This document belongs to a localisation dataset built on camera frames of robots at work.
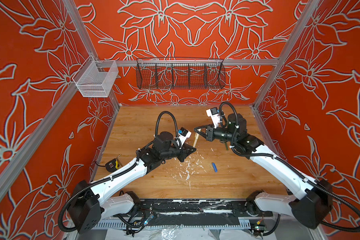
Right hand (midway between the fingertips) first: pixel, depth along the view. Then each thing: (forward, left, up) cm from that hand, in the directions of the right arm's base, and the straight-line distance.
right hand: (193, 129), depth 68 cm
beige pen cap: (+6, -14, -31) cm, 34 cm away
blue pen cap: (-6, -14, -31) cm, 34 cm away
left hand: (-5, -1, -8) cm, 9 cm away
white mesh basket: (+34, +59, +3) cm, 68 cm away
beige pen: (-3, -1, -4) cm, 5 cm away
